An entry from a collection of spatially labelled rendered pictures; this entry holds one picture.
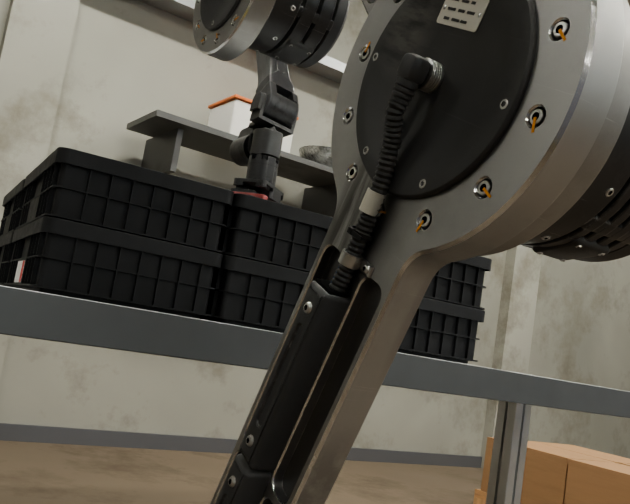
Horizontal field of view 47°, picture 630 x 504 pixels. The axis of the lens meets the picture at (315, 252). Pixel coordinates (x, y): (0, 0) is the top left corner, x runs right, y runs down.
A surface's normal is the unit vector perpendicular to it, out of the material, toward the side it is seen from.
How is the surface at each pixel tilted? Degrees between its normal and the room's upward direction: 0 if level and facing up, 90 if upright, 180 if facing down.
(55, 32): 90
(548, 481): 90
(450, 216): 90
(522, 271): 90
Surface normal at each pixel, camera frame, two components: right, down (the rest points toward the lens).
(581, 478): -0.81, -0.20
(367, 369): 0.44, 0.40
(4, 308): 0.56, -0.01
